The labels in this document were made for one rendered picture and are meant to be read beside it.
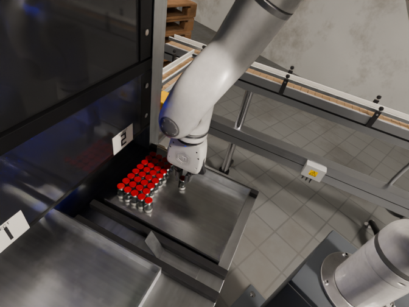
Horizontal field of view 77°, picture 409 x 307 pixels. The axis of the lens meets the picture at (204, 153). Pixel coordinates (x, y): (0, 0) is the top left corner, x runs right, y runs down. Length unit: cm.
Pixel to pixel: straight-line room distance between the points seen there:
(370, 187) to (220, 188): 113
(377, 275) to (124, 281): 55
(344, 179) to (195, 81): 140
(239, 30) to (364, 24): 352
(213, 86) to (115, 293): 48
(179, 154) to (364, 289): 54
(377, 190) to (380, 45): 241
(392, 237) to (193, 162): 46
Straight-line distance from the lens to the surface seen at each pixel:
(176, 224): 73
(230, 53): 48
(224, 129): 170
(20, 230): 63
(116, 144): 73
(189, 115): 48
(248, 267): 173
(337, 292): 82
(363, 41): 395
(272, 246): 187
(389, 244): 67
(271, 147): 167
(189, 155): 66
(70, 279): 69
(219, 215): 77
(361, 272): 74
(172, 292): 66
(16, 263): 74
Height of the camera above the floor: 150
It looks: 42 degrees down
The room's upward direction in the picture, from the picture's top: 13 degrees clockwise
